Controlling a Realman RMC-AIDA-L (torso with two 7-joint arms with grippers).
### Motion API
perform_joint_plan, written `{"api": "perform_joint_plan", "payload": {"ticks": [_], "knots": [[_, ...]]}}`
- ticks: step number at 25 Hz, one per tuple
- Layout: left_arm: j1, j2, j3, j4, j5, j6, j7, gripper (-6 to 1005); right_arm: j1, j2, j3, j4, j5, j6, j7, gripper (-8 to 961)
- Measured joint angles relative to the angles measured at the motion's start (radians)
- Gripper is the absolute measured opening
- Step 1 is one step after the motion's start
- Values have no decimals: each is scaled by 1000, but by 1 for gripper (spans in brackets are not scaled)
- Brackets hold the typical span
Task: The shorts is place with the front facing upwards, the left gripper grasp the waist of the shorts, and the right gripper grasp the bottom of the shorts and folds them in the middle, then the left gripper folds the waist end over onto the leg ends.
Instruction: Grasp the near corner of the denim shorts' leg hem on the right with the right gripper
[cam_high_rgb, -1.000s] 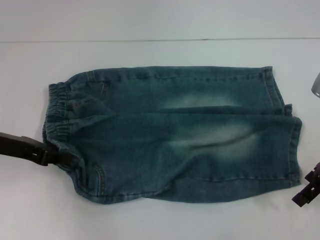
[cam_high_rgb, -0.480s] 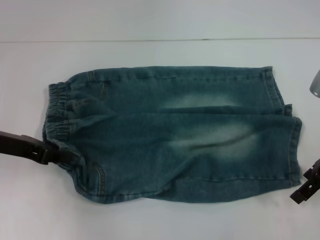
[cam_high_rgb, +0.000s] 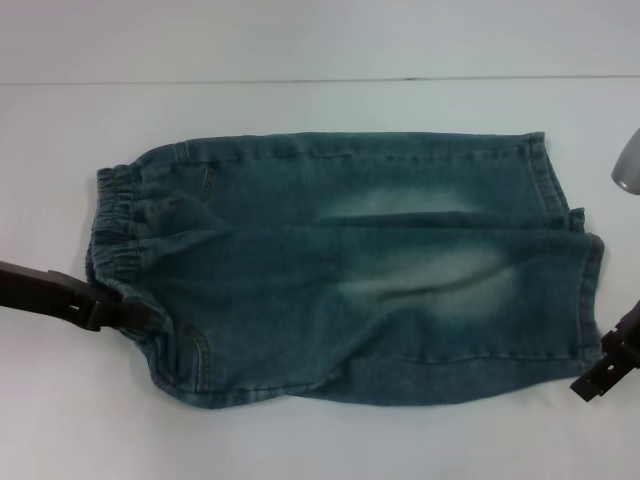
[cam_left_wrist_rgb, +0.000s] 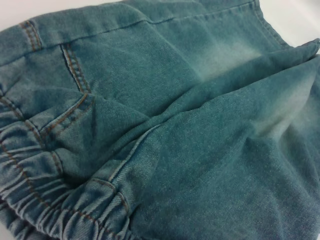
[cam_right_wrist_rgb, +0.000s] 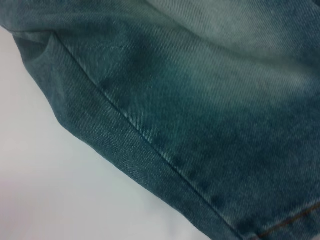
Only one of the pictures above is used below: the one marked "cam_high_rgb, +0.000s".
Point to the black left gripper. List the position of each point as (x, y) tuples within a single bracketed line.
[(30, 290)]

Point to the blue denim shorts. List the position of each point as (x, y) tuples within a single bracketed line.
[(325, 265)]

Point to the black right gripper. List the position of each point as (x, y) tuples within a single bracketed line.
[(627, 340)]

